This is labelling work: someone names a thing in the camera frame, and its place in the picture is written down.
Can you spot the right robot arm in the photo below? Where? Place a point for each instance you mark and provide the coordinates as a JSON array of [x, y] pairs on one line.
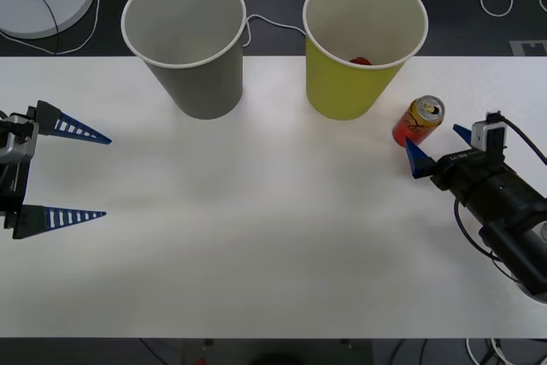
[[513, 207]]

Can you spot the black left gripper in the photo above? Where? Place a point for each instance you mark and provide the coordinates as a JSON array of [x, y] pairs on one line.
[[15, 185]]

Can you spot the orange red drink can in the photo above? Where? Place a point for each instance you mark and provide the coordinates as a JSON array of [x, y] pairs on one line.
[[412, 123]]

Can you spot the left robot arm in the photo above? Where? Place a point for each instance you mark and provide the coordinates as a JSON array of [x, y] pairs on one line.
[[17, 143]]

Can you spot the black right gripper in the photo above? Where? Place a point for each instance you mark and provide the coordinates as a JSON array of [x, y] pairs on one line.
[[466, 170]]

